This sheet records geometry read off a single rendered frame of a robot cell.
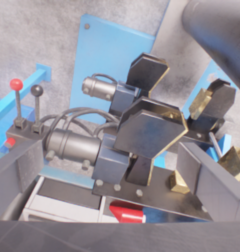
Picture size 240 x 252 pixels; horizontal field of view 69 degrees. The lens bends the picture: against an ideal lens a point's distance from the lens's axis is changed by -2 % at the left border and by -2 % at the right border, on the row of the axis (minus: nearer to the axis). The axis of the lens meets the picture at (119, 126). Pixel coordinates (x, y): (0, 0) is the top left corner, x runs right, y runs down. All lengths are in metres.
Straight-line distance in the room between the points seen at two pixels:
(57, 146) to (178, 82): 1.02
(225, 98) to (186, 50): 0.43
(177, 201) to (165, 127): 0.35
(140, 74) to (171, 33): 0.44
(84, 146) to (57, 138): 0.10
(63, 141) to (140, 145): 0.26
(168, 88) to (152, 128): 0.92
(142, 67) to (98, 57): 0.52
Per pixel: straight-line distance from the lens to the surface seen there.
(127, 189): 0.71
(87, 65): 1.42
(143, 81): 0.96
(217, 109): 1.12
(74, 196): 0.67
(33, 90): 0.55
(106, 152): 0.61
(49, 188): 0.68
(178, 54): 1.33
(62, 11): 1.52
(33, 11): 1.61
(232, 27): 0.62
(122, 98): 0.98
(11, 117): 1.89
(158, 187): 0.77
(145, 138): 0.55
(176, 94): 1.45
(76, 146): 0.64
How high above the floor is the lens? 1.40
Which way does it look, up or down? 51 degrees down
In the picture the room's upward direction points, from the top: 170 degrees counter-clockwise
